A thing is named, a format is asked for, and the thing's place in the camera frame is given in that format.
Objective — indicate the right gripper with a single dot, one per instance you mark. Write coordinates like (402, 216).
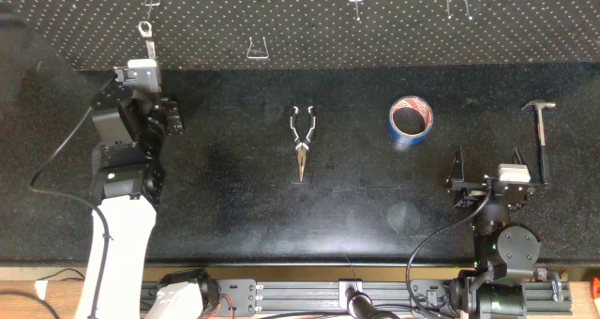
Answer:
(508, 193)

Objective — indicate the hammer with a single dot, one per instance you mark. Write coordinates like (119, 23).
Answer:
(540, 126)

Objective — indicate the roll of blue tape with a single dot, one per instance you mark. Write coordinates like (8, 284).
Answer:
(408, 139)

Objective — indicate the black and white pliers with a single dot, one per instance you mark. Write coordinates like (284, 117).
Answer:
(302, 146)

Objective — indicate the wrench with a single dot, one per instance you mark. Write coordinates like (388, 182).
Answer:
(150, 47)

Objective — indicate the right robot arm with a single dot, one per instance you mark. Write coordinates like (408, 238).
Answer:
(515, 251)

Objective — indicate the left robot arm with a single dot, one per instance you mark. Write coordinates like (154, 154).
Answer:
(122, 244)

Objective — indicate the black pegboard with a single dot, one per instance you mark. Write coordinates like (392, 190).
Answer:
(328, 33)

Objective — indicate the orange object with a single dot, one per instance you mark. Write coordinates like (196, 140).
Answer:
(596, 291)

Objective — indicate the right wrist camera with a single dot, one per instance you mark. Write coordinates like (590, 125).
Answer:
(513, 173)

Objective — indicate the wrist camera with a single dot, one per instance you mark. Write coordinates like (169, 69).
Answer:
(513, 173)
(145, 75)

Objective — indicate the mounting rail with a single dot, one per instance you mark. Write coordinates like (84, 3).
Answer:
(300, 295)

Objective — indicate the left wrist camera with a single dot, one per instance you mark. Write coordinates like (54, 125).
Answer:
(145, 75)

